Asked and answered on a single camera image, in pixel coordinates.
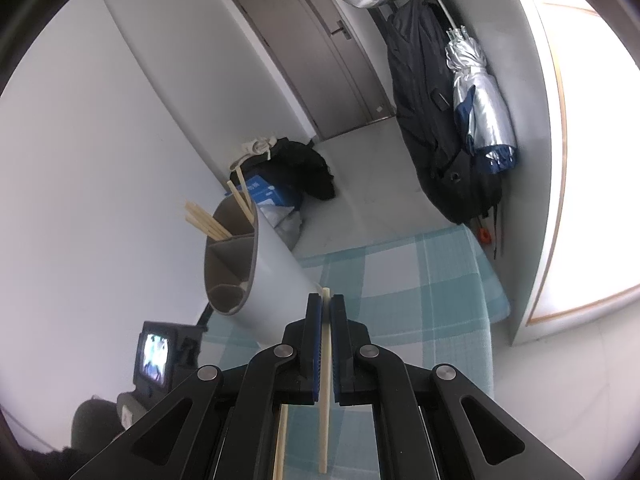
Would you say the silver folded umbrella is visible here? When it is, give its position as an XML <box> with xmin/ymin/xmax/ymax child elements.
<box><xmin>417</xmin><ymin>0</ymin><xmax>517</xmax><ymax>175</ymax></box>

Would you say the beige cloth bag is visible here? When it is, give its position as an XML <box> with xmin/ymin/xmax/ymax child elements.
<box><xmin>241</xmin><ymin>135</ymin><xmax>278</xmax><ymax>158</ymax></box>

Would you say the white panel with gold trim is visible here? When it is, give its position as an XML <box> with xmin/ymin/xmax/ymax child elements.
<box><xmin>510</xmin><ymin>0</ymin><xmax>640</xmax><ymax>346</ymax></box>

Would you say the blue cardboard box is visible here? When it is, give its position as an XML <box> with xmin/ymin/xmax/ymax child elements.
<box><xmin>235</xmin><ymin>175</ymin><xmax>301</xmax><ymax>211</ymax></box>

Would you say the black backpack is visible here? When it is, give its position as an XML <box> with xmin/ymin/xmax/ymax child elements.
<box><xmin>384</xmin><ymin>0</ymin><xmax>506</xmax><ymax>226</ymax></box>

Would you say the black bag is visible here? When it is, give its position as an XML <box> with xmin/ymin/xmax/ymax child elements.
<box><xmin>230</xmin><ymin>137</ymin><xmax>336</xmax><ymax>201</ymax></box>

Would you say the white plastic bag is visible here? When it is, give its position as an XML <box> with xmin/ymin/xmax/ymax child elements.
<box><xmin>260</xmin><ymin>205</ymin><xmax>305</xmax><ymax>251</ymax></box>

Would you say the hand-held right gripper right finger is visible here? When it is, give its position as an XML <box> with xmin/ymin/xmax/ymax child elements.
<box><xmin>329</xmin><ymin>292</ymin><xmax>586</xmax><ymax>480</ymax></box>

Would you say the grey door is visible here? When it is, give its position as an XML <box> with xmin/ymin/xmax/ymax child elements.
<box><xmin>235</xmin><ymin>0</ymin><xmax>396</xmax><ymax>142</ymax></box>

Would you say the white grey utensil holder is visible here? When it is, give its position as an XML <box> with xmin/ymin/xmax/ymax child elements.
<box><xmin>202</xmin><ymin>195</ymin><xmax>326</xmax><ymax>348</ymax></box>

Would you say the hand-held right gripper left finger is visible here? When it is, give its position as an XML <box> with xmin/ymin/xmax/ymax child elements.
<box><xmin>67</xmin><ymin>292</ymin><xmax>325</xmax><ymax>480</ymax></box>

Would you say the teal checkered tablecloth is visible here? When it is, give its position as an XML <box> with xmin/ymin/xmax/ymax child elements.
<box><xmin>200</xmin><ymin>225</ymin><xmax>511</xmax><ymax>480</ymax></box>

